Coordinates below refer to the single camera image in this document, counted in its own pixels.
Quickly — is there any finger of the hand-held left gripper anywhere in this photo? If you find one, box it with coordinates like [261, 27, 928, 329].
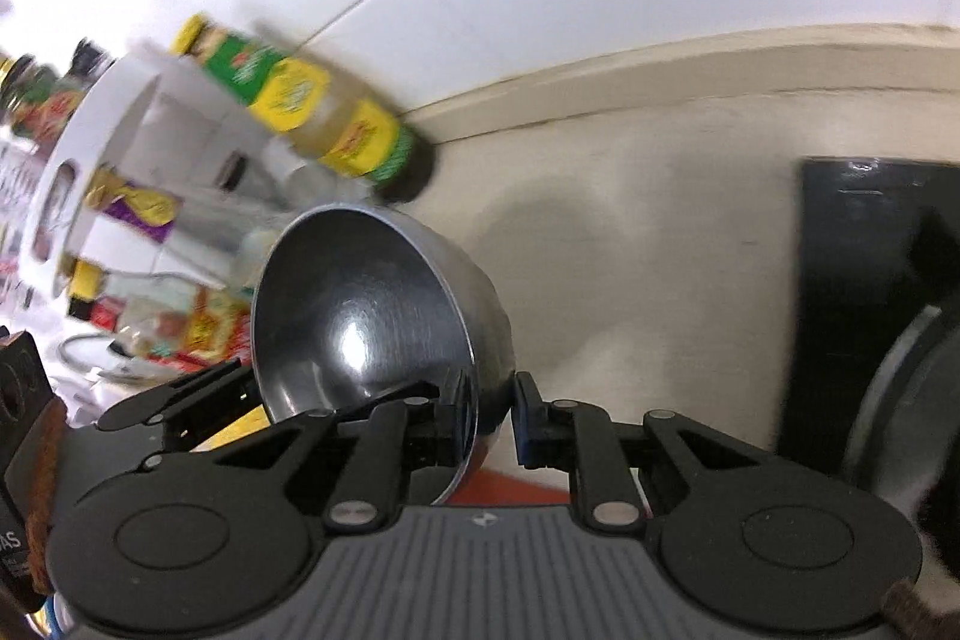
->
[96, 359, 261, 434]
[141, 395, 266, 470]

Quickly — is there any green yellow label sauce bottle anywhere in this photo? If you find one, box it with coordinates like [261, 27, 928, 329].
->
[170, 13, 440, 205]

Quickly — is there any yellow chenille cloth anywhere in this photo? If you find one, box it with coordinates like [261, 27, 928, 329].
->
[191, 406, 267, 455]

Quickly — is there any yellow cap vinegar bottle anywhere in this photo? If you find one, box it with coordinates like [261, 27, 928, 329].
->
[66, 260, 257, 365]

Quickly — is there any stainless steel bowl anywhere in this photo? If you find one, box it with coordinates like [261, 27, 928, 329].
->
[250, 203, 520, 507]

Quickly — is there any person's right forearm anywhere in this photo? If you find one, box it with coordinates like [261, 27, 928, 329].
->
[880, 578, 960, 640]

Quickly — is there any purple label clear bottle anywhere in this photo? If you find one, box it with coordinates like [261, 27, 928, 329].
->
[85, 169, 252, 255]

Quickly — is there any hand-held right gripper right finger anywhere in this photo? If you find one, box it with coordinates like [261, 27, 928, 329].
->
[513, 371, 781, 531]

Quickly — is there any black induction cooktop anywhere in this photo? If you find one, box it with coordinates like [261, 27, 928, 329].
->
[776, 155, 960, 487]

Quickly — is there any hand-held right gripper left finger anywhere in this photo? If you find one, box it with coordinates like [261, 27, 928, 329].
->
[214, 376, 476, 531]

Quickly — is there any black cooking pot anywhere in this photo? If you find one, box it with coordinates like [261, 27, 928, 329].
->
[838, 301, 960, 540]

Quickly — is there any white two-tier condiment rack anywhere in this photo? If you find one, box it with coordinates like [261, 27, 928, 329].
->
[22, 38, 395, 311]

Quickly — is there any red table mat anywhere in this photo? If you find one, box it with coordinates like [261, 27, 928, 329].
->
[448, 466, 575, 507]

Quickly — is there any red labelled jar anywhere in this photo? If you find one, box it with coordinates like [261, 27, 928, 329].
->
[0, 51, 85, 146]

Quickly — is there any person's left forearm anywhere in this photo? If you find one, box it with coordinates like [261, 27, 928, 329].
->
[19, 395, 71, 545]

